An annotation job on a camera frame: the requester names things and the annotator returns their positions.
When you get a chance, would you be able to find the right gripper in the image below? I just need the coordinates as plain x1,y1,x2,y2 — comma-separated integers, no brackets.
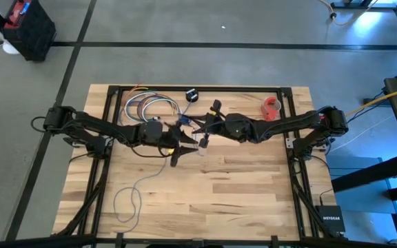
186,99,227,149

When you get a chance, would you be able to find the thin blue cable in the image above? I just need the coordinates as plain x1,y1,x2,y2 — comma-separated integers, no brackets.
139,95,193,121

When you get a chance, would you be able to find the white round object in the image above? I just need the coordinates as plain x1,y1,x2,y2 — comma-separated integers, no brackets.
2,40,21,56

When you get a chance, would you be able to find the black stand base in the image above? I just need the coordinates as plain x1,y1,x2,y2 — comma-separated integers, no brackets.
329,0,397,11

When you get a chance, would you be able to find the green cable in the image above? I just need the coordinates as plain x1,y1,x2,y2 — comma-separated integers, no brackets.
143,99,180,121

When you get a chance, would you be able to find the orange cable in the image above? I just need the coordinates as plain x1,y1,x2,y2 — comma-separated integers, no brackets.
128,83,151,94

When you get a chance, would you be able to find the red box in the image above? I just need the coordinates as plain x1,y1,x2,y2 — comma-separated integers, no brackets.
261,96,283,122

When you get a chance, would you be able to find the black Netgear switch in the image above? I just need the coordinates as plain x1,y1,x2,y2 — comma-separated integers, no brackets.
314,205,347,234

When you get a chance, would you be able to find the coiled coloured wire bundle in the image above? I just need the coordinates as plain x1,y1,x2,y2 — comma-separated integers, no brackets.
123,92,172,122

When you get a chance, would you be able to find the black case with red top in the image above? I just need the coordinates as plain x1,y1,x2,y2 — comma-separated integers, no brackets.
1,0,57,62

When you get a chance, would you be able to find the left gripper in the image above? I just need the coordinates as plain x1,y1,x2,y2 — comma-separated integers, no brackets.
162,122,199,169

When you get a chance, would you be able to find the beige cable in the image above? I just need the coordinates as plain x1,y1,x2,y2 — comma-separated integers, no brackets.
318,0,381,28

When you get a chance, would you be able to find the black aluminium table frame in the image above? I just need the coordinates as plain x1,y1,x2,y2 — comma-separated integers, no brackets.
52,85,345,242

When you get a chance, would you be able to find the black frame crossbar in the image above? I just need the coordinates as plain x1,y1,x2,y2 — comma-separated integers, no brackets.
0,234,397,248

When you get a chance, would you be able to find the yellow cable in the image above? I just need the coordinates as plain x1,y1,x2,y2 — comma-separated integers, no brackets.
332,82,397,118

